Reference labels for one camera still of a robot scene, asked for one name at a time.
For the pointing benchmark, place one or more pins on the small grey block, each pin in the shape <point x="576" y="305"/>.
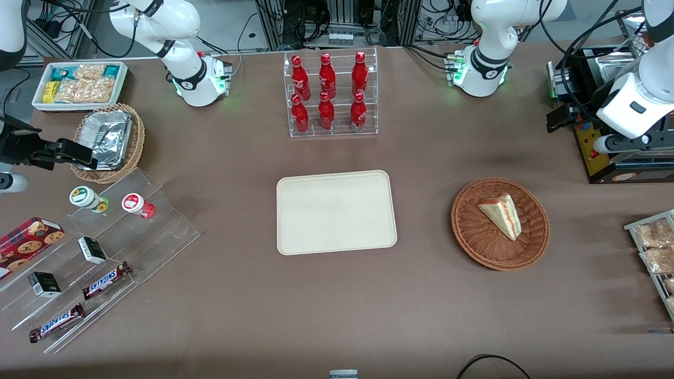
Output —
<point x="343" y="375"/>

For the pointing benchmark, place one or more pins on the aluminium foil tray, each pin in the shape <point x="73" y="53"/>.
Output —
<point x="108" y="137"/>

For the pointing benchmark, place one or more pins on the large clear cracker bag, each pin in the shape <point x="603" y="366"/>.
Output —
<point x="84" y="90"/>

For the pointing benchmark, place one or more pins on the black food display warmer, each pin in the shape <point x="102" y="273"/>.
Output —
<point x="597" y="158"/>

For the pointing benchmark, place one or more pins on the grey device with green light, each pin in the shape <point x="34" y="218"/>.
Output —
<point x="558" y="79"/>

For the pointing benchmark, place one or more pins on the red cola bottle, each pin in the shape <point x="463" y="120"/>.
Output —
<point x="300" y="79"/>
<point x="358" y="115"/>
<point x="326" y="115"/>
<point x="327" y="76"/>
<point x="300" y="117"/>
<point x="359" y="73"/>

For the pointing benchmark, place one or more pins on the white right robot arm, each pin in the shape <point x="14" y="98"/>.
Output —
<point x="195" y="84"/>

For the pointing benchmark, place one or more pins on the Snickers chocolate bar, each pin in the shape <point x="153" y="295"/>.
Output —
<point x="57" y="322"/>
<point x="105" y="280"/>

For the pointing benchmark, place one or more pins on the small clear cracker bag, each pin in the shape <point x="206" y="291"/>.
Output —
<point x="89" y="71"/>

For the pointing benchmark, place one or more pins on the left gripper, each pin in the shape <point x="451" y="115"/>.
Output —
<point x="571" y="112"/>

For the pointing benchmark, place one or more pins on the clear acrylic stepped shelf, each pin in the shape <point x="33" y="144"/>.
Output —
<point x="158" y="237"/>

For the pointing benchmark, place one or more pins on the triangular sandwich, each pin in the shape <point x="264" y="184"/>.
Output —
<point x="503" y="216"/>

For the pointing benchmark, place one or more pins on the green lid yogurt cup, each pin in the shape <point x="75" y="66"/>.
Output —
<point x="84" y="196"/>

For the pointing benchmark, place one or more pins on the yellow snack packet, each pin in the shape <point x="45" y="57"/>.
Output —
<point x="50" y="92"/>

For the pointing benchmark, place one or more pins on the light wicker basket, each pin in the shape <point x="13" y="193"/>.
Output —
<point x="138" y="137"/>

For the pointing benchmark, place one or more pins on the tray of packaged crackers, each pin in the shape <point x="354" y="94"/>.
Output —
<point x="630" y="227"/>

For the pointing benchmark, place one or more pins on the cream plastic serving tray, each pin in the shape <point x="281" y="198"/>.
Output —
<point x="337" y="213"/>

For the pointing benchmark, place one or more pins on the clear acrylic bottle rack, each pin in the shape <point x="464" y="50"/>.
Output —
<point x="339" y="129"/>

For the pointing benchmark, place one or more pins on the teal snack packet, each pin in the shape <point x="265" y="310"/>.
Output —
<point x="60" y="72"/>
<point x="112" y="71"/>

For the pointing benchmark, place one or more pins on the small black carton box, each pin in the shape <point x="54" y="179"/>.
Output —
<point x="45" y="284"/>
<point x="92" y="250"/>

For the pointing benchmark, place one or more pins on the red lid yogurt cup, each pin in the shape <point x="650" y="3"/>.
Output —
<point x="134" y="202"/>

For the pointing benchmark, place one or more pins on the clear bag of snacks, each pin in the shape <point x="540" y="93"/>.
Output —
<point x="670" y="286"/>
<point x="671" y="305"/>
<point x="655" y="234"/>
<point x="658" y="260"/>

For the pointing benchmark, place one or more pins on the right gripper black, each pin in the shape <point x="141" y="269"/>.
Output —
<point x="18" y="147"/>

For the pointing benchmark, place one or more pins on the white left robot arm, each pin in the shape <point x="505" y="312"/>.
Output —
<point x="487" y="37"/>

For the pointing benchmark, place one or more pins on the aluminium equipment frame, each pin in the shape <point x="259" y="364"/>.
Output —
<point x="342" y="21"/>

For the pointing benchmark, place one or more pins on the brown wicker basket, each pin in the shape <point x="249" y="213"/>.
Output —
<point x="474" y="237"/>

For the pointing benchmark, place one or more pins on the red chocolate cookie box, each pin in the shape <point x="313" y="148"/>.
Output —
<point x="26" y="245"/>

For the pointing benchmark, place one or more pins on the white plastic snack bin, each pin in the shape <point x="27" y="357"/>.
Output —
<point x="38" y="102"/>

